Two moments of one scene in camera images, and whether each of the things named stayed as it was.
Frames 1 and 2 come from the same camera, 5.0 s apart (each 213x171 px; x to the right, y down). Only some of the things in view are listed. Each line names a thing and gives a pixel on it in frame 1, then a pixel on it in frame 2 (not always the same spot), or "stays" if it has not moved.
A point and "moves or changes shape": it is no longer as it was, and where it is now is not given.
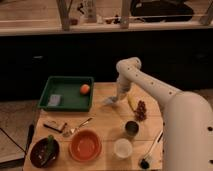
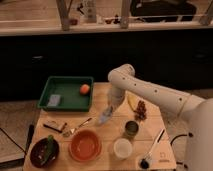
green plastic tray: (69, 88) stays
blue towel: (110, 100) moves or changes shape
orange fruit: (84, 88) stays
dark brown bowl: (43, 153) stays
